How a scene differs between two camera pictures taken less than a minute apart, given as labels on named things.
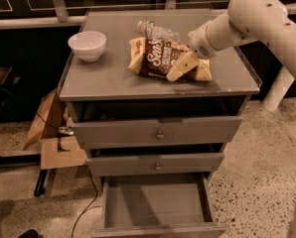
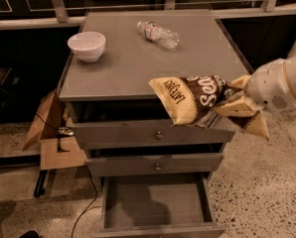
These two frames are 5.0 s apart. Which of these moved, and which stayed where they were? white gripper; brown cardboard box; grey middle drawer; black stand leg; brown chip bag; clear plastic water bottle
Moved: brown chip bag; white gripper
Stayed: grey middle drawer; black stand leg; clear plastic water bottle; brown cardboard box
